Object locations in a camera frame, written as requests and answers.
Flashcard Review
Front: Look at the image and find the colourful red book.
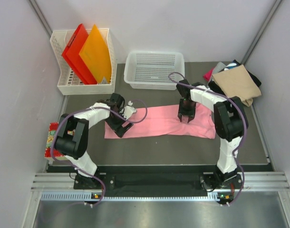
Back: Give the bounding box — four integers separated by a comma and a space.
44, 122, 66, 161

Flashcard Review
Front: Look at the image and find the grey folded garment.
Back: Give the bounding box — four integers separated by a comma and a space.
207, 62, 226, 87

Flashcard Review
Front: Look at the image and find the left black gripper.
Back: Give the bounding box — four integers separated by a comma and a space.
104, 109, 132, 138

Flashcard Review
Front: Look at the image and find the pink t-shirt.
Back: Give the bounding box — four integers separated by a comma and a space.
104, 104, 216, 140

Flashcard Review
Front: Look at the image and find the white file organizer rack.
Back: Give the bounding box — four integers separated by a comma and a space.
50, 28, 117, 95

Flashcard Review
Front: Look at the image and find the white perforated basket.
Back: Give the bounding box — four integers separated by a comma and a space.
124, 51, 185, 90

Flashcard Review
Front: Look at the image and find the white blue garment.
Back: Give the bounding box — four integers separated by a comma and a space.
223, 61, 239, 71

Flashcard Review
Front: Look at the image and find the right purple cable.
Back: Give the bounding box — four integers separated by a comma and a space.
168, 72, 249, 207

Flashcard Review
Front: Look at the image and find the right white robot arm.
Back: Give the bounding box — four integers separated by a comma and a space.
176, 79, 248, 188

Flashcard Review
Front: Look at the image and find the aluminium frame rail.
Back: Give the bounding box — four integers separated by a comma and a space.
31, 173, 75, 191

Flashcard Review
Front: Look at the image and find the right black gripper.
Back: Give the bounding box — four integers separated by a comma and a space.
178, 99, 196, 122

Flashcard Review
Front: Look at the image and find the orange plastic folder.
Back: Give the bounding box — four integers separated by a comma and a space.
79, 25, 112, 84

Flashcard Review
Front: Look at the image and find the red plastic folder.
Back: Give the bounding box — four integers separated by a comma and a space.
62, 24, 97, 85

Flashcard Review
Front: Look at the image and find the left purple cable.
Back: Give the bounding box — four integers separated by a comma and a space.
50, 99, 149, 209

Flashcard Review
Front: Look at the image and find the purple cable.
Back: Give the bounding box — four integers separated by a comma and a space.
50, 99, 149, 209
168, 72, 249, 207

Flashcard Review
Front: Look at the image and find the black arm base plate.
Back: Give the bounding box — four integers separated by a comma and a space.
73, 165, 244, 198

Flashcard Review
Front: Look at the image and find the grey slotted cable duct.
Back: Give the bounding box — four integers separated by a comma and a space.
41, 191, 220, 202

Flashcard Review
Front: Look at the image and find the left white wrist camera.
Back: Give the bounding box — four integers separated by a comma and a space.
122, 101, 137, 120

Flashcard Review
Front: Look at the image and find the magenta folded garment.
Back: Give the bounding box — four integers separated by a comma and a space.
203, 68, 214, 82

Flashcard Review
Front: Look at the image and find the beige folded t-shirt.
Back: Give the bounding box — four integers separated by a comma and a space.
213, 65, 261, 107

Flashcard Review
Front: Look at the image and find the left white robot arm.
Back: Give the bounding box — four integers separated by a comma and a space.
51, 93, 137, 188

